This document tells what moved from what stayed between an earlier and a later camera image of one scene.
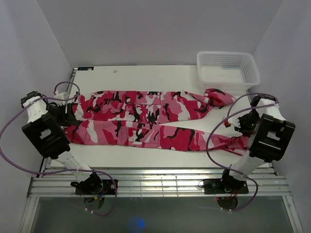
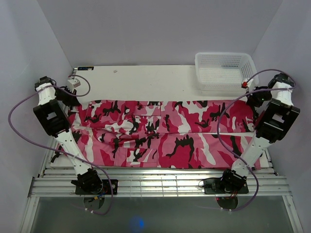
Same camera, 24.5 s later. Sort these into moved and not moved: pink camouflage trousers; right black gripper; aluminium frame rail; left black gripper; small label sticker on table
Moved: pink camouflage trousers; right black gripper; left black gripper
Not moved: aluminium frame rail; small label sticker on table
